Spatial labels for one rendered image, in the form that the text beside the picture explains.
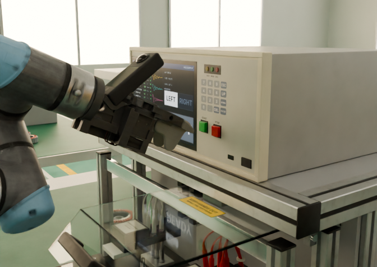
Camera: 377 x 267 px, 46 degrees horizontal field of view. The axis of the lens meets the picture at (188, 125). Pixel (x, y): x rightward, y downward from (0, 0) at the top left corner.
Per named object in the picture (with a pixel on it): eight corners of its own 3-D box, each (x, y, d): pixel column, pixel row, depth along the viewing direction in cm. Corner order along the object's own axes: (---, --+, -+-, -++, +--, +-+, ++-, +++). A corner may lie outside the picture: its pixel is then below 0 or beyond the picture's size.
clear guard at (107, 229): (112, 332, 51) (110, 285, 50) (48, 251, 71) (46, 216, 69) (303, 255, 69) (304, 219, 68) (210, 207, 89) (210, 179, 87)
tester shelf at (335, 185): (297, 240, 60) (299, 208, 59) (98, 143, 115) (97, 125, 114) (454, 181, 85) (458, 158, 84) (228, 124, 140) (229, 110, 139)
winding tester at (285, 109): (258, 183, 70) (262, 52, 66) (130, 134, 105) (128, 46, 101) (396, 148, 91) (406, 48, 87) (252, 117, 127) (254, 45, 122)
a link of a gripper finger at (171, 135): (183, 156, 79) (141, 141, 73) (194, 125, 79) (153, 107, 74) (193, 160, 76) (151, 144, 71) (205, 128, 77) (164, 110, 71)
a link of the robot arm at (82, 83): (59, 61, 67) (79, 64, 61) (86, 73, 70) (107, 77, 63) (41, 107, 67) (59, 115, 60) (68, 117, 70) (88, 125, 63)
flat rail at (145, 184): (276, 270, 63) (277, 251, 63) (101, 167, 114) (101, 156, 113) (283, 268, 64) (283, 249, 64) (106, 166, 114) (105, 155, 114)
